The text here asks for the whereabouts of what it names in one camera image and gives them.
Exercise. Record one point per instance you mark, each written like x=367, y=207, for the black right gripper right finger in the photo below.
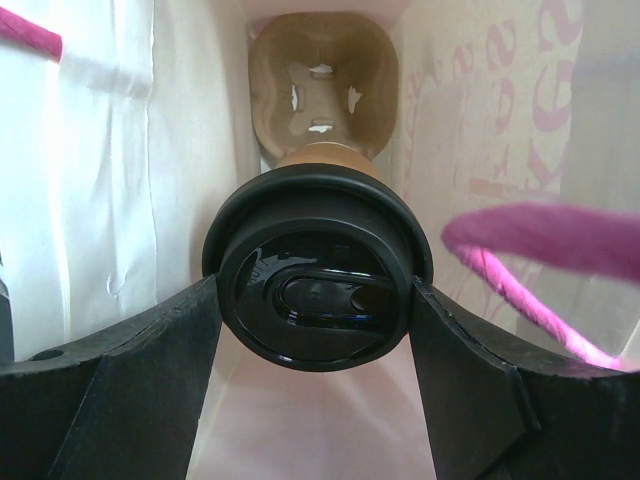
x=499, y=407

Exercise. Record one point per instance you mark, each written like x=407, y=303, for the brown pulp cup carrier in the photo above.
x=323, y=77

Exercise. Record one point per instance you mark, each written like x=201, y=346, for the brown paper coffee cup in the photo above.
x=331, y=153

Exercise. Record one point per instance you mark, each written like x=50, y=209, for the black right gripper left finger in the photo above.
x=123, y=403

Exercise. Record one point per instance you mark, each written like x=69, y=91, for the kraft paper takeout bag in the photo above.
x=115, y=160

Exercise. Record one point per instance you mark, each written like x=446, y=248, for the black coffee cup lid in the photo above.
x=315, y=266

